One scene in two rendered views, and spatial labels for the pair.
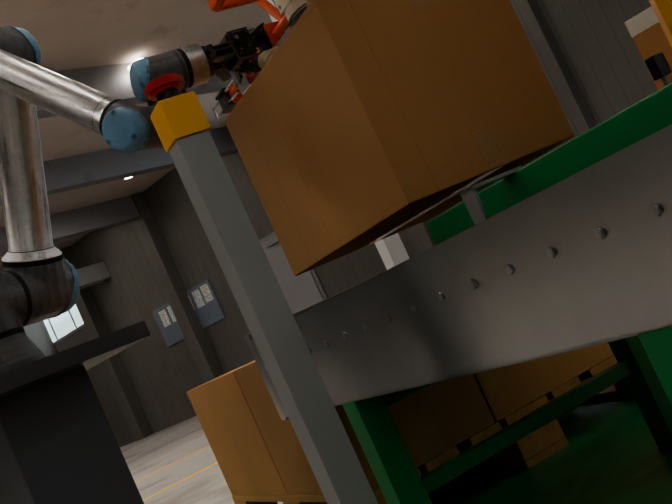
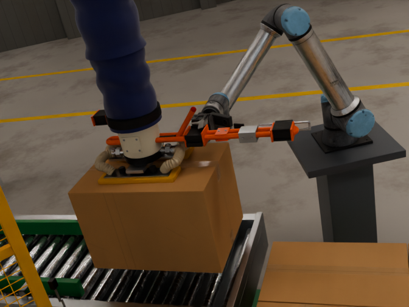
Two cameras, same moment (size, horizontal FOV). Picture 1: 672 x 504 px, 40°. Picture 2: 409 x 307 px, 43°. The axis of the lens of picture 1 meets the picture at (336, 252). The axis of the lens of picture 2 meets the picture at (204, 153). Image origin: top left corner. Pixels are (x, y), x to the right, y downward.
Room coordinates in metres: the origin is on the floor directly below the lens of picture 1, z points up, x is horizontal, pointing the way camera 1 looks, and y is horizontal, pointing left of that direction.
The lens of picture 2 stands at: (3.60, -1.37, 2.08)
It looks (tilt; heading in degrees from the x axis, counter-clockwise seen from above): 26 degrees down; 138
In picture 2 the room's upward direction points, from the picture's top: 12 degrees counter-clockwise
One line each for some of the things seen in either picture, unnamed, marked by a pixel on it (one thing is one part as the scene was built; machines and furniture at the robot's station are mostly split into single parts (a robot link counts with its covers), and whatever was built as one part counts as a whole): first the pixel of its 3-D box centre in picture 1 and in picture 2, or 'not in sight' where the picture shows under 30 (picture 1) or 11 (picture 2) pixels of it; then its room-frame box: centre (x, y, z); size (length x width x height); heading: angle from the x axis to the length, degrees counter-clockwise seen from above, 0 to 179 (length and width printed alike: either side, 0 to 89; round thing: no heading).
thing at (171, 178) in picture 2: not in sight; (138, 172); (1.99, -0.28, 1.11); 0.34 x 0.10 x 0.05; 26
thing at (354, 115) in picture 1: (382, 127); (160, 205); (1.96, -0.20, 0.89); 0.60 x 0.40 x 0.40; 26
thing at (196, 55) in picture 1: (193, 63); (212, 112); (2.07, 0.11, 1.22); 0.09 x 0.05 x 0.10; 26
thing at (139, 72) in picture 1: (159, 76); (216, 105); (2.04, 0.19, 1.21); 0.12 x 0.09 x 0.10; 116
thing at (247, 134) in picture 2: (252, 78); (249, 134); (2.36, 0.01, 1.21); 0.07 x 0.07 x 0.04; 26
